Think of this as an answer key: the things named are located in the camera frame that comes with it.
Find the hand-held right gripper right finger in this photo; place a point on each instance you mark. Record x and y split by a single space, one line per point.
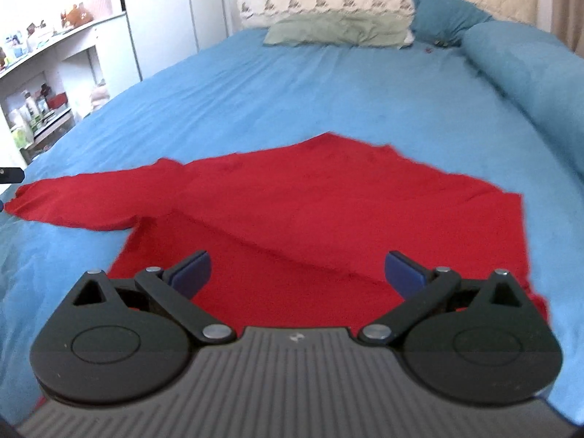
400 274

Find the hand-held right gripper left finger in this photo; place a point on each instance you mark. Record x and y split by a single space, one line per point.
195 272

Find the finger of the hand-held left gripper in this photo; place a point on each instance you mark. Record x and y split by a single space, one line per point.
11 174

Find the red long-sleeved shirt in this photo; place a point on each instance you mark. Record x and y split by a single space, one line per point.
315 200

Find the white bottle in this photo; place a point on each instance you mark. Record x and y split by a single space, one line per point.
30 106

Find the red box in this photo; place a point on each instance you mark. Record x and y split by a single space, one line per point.
57 100

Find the white shelf unit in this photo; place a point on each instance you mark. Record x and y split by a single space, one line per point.
45 77

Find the brown plush toy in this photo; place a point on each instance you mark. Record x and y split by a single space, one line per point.
75 14

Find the blue bed sheet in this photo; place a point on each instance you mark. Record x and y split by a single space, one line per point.
255 96

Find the pink storage box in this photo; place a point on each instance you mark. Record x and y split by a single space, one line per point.
99 3

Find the white wardrobe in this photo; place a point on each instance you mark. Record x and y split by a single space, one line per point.
175 13

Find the rolled blue blanket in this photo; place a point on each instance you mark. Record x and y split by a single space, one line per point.
531 73

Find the green pillow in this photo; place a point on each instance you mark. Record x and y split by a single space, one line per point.
340 30

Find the teal pillow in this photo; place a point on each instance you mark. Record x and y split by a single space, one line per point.
445 11

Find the beige curtain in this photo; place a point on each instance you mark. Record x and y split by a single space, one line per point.
567 4

